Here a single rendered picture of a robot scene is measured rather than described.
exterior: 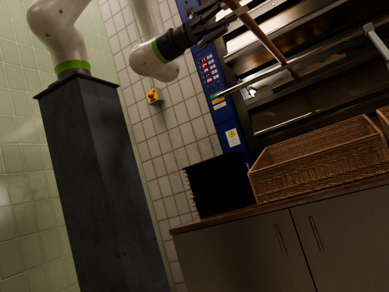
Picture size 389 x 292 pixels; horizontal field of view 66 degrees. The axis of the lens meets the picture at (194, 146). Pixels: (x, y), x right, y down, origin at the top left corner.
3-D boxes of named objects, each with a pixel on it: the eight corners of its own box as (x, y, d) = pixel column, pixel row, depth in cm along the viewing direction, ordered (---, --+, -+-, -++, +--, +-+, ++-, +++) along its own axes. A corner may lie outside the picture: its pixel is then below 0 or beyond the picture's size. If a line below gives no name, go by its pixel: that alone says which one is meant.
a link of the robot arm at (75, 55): (46, 69, 103) (35, 21, 106) (63, 86, 119) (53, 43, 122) (84, 60, 105) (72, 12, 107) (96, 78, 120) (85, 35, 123)
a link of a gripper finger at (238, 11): (223, 15, 88) (224, 18, 88) (245, 3, 85) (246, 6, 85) (227, 19, 91) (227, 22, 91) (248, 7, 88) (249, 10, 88)
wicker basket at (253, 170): (278, 192, 176) (263, 148, 180) (386, 163, 152) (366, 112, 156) (255, 207, 133) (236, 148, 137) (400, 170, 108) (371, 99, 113)
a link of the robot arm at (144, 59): (126, 78, 101) (118, 48, 102) (149, 84, 112) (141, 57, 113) (159, 59, 94) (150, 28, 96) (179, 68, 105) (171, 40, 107)
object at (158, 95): (154, 106, 222) (150, 93, 223) (164, 101, 217) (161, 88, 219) (147, 105, 215) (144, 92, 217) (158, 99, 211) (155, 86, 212)
